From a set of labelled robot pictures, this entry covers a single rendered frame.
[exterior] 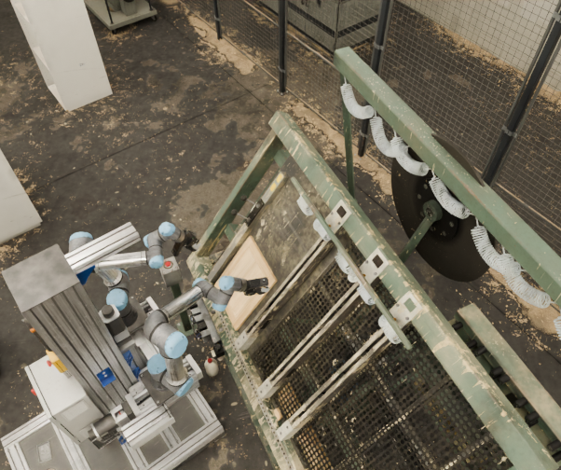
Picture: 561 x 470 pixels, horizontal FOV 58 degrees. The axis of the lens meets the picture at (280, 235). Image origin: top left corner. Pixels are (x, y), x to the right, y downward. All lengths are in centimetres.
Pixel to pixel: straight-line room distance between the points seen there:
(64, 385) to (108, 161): 325
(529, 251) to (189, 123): 450
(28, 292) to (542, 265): 205
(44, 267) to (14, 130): 430
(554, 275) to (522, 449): 65
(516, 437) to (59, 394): 216
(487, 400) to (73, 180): 458
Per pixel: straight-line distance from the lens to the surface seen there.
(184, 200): 520
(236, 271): 330
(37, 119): 661
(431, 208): 267
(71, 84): 642
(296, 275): 281
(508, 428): 219
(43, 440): 409
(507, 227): 228
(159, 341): 246
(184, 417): 386
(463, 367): 223
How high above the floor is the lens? 383
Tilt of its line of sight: 52 degrees down
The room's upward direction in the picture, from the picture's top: straight up
